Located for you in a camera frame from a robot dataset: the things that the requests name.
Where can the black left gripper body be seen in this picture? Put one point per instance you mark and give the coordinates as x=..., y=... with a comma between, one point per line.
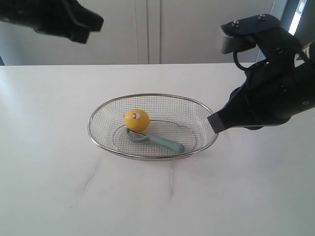
x=42, y=16

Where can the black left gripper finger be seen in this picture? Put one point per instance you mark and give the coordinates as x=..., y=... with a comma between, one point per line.
x=86, y=17
x=74, y=33

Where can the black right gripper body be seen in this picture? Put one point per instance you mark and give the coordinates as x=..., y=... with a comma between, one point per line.
x=283, y=84

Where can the metal wire mesh basket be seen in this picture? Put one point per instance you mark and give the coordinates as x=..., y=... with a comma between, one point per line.
x=178, y=127

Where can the teal handled peeler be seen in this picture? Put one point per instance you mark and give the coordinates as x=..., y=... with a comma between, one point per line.
x=173, y=146

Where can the white cabinet doors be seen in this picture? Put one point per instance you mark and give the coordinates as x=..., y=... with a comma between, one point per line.
x=138, y=32

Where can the yellow lemon with sticker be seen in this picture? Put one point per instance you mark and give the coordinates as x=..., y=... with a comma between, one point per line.
x=137, y=120

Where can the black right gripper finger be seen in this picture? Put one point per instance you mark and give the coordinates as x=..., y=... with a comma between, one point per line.
x=238, y=113

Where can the dark window frame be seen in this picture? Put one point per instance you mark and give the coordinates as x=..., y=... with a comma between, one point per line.
x=299, y=19

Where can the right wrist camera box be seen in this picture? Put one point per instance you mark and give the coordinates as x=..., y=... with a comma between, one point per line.
x=238, y=33

